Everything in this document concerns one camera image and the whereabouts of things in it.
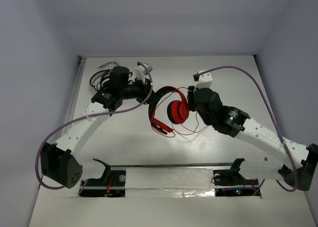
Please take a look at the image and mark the white foil-taped panel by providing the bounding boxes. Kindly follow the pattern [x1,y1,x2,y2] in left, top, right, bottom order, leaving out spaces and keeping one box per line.
[125,167,215,198]

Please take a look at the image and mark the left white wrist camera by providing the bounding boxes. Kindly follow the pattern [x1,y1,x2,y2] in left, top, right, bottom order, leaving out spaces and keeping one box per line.
[135,62,153,84]

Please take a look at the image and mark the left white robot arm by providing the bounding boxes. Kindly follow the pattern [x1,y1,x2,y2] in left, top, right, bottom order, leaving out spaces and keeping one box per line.
[35,62,155,189]

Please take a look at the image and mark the aluminium side rail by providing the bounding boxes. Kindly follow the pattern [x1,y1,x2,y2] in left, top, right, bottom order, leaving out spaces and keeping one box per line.
[65,56,86,123]

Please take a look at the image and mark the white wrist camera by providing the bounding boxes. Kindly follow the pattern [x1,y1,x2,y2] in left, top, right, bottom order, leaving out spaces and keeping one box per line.
[193,71,213,91]
[135,62,153,84]

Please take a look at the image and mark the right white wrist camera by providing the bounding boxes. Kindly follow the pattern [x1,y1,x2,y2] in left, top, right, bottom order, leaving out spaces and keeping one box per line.
[193,71,213,91]

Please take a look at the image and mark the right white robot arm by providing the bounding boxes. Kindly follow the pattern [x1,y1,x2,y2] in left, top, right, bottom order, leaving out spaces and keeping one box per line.
[187,86,318,191]

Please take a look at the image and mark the red headphones with cable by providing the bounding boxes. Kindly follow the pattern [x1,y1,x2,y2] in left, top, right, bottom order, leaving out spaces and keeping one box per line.
[148,86,212,141]

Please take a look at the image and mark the white black headphones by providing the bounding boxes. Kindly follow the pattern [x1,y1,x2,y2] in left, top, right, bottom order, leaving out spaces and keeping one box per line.
[89,61,119,91]

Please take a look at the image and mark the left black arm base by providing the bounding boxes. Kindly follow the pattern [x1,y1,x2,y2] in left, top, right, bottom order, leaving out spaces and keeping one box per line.
[78,158,126,198]

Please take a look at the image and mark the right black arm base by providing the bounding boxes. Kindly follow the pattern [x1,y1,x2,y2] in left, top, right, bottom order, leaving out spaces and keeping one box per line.
[211,158,261,197]

